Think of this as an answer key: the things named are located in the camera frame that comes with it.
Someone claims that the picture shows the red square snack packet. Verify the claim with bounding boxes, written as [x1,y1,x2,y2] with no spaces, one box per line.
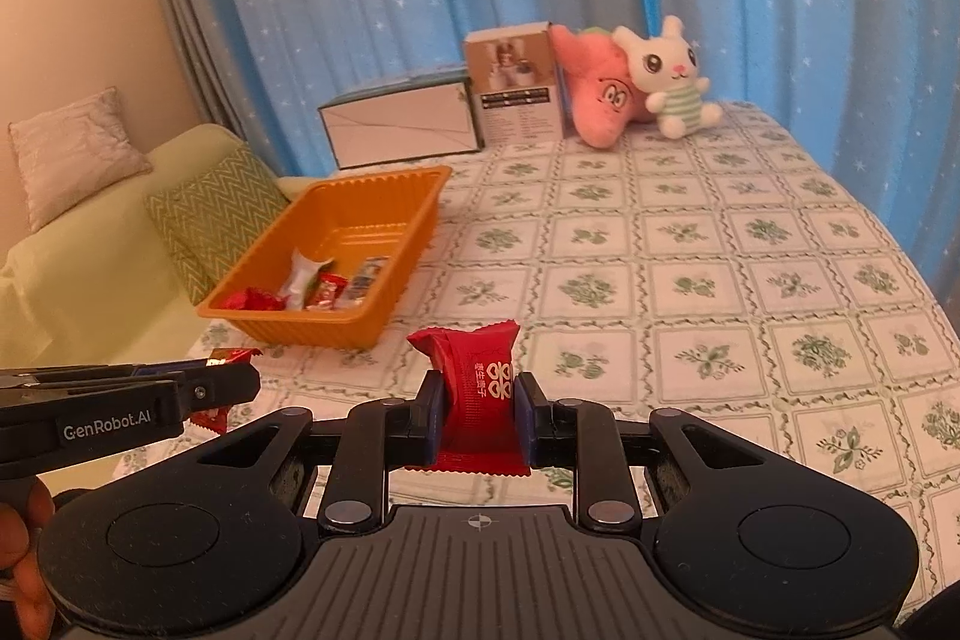
[409,320,530,477]

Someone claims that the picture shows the small red candy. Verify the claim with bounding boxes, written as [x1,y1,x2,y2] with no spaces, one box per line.
[304,271,348,312]

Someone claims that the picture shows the red orange candy packet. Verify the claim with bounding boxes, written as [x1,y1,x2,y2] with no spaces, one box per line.
[189,347,262,435]

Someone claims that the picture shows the white green snack packet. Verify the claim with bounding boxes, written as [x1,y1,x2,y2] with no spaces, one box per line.
[278,250,334,310]

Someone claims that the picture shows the clear printed snack packet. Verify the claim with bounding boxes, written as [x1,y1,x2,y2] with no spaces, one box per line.
[335,255,389,310]

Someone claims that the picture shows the large red snack packet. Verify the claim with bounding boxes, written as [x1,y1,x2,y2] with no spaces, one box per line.
[215,286,286,312]

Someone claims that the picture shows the person's left hand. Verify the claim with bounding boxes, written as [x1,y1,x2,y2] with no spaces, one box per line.
[2,477,55,640]

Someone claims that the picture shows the light green sofa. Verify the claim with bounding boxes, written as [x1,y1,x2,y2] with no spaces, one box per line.
[2,125,311,369]

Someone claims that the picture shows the green floral tablecloth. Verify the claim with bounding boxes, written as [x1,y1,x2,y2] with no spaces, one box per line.
[118,99,960,619]

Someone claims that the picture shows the orange plastic tray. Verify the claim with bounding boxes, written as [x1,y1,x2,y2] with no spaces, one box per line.
[197,166,452,349]

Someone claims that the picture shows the green chevron cushion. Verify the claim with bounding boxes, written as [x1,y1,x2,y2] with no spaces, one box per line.
[145,145,290,305]

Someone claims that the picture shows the beige silk cushion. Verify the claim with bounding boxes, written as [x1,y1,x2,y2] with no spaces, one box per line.
[8,88,153,232]

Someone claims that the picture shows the white flat cardboard box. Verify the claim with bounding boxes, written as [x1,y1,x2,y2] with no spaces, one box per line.
[319,68,482,169]

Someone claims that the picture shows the pink star plush toy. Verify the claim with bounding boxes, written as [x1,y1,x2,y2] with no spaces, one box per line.
[548,25,654,149]

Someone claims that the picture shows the tall humidifier product box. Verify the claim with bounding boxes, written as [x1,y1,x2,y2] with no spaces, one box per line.
[464,21,565,146]

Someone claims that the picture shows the white bunny plush toy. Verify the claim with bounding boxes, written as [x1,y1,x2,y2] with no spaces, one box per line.
[612,14,722,140]

